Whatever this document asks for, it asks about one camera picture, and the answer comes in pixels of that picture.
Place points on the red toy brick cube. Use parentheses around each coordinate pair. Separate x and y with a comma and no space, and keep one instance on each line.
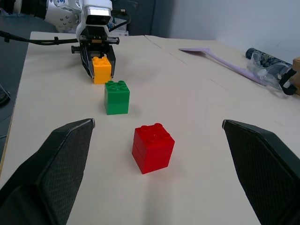
(153,152)

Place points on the dark blue patterned roll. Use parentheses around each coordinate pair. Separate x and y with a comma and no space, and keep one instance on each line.
(255,54)

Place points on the yellow toy brick cube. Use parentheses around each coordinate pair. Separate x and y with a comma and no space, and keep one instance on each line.
(101,70)

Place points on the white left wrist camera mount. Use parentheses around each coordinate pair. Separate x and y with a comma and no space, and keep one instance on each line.
(93,16)

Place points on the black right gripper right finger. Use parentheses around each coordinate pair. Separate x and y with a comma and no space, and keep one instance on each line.
(262,168)

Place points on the dark grey cabinet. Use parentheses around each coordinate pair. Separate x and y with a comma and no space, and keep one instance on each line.
(150,17)

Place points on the purple plastic scoop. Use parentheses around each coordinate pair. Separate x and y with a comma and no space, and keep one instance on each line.
(225,62)

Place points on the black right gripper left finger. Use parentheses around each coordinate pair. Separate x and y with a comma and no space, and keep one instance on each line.
(54,168)

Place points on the clear plastic bag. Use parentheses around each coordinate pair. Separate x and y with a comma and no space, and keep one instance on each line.
(267,70)

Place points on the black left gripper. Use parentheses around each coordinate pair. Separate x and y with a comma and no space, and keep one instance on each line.
(96,43)

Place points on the brown cardboard box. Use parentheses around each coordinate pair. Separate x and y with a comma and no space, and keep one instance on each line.
(297,70)

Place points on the green toy brick cube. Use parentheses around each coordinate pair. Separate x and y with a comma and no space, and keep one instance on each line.
(116,100)

